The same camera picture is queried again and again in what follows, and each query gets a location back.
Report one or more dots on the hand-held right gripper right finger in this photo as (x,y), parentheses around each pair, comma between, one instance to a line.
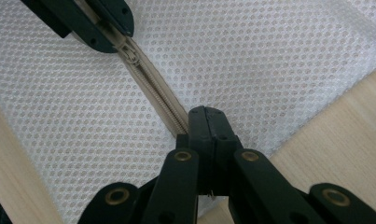
(221,137)

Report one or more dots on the white mesh laundry bag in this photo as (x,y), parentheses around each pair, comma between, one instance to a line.
(254,68)

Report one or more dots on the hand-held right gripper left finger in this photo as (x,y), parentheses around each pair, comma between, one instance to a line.
(198,130)

